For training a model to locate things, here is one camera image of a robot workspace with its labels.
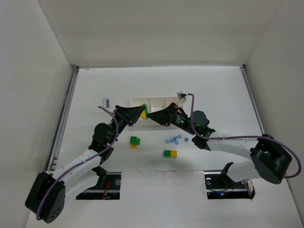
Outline purple cable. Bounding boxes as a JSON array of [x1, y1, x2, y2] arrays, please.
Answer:
[[186, 93, 302, 178], [35, 105, 119, 221]]

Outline green yellow lego block pair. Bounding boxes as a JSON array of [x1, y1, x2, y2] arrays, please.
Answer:
[[163, 150, 178, 158]]

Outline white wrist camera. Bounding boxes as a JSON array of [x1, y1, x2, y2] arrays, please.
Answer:
[[177, 92, 187, 106], [99, 98, 112, 112]]

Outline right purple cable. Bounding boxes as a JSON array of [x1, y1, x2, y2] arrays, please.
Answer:
[[186, 93, 302, 178]]

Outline white three-compartment tray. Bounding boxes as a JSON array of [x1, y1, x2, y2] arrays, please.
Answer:
[[130, 96, 180, 129]]

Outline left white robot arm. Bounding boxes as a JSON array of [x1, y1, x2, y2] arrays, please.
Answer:
[[25, 105, 144, 223]]

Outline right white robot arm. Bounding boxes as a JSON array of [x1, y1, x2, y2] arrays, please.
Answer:
[[148, 103, 292, 184]]

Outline green yellow lego piece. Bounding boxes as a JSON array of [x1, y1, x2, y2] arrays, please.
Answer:
[[141, 104, 148, 120]]

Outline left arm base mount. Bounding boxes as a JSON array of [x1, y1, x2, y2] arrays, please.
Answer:
[[76, 172, 122, 200]]

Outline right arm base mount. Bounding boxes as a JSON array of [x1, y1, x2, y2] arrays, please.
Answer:
[[204, 171, 256, 200]]

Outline green and yellow lego stack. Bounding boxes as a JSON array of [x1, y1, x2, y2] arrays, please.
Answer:
[[130, 136, 141, 149]]

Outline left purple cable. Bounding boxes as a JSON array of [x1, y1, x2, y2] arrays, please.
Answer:
[[35, 105, 119, 221]]

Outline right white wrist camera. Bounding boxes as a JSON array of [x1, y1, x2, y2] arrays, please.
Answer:
[[177, 92, 187, 106]]

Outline light blue lego pile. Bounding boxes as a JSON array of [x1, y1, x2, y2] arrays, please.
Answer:
[[165, 134, 182, 145]]

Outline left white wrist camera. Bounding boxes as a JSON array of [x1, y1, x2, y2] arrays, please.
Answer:
[[99, 98, 112, 112]]

